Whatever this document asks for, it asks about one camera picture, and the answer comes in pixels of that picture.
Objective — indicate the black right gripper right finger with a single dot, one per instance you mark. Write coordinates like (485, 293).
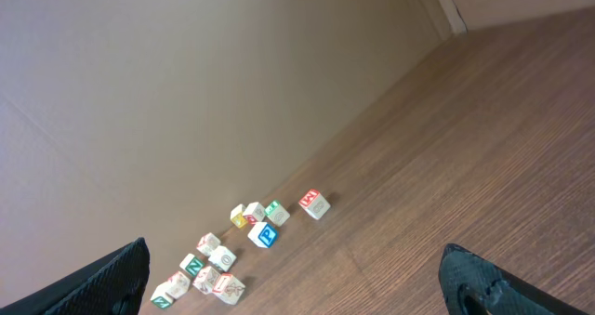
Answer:
(472, 285)

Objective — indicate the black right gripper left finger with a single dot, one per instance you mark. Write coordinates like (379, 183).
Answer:
(112, 285)

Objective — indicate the red 6 number block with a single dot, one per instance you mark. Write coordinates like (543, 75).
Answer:
(206, 280)

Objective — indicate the red I letter block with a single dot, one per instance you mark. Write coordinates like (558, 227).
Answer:
(228, 289)

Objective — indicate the blue P letter block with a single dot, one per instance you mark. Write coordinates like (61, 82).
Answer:
(263, 235)

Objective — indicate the green Z letter block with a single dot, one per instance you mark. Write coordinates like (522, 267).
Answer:
(160, 298)

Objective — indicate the red V letter block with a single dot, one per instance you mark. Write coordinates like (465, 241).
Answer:
(178, 285)

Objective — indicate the green N letter block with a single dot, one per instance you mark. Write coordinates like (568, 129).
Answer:
(191, 264)

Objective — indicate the red X letter block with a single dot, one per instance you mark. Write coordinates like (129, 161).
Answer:
(208, 243)

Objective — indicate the green-sided pattern block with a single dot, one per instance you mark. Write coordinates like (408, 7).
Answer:
(222, 258)

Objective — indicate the yellow wooden block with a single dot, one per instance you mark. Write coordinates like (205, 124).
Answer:
(237, 216)

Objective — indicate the red D letter block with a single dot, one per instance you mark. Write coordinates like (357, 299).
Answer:
(254, 213)

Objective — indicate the green E letter block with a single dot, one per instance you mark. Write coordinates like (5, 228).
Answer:
(276, 213)

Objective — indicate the red M letter block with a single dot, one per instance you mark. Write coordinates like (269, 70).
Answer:
(314, 203)

